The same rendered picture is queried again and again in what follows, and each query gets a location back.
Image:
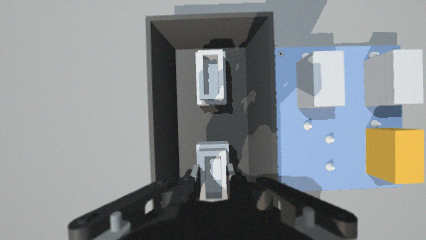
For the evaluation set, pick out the grey metal block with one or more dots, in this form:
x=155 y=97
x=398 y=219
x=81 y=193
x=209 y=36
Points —
x=320 y=80

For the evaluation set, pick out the silver metal block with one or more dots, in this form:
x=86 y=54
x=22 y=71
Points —
x=394 y=77

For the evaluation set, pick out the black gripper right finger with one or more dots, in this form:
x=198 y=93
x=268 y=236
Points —
x=312 y=216

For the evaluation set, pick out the yellow block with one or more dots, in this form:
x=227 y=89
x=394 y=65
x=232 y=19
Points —
x=395 y=154

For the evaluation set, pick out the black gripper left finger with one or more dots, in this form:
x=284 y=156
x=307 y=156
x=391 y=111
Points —
x=121 y=216

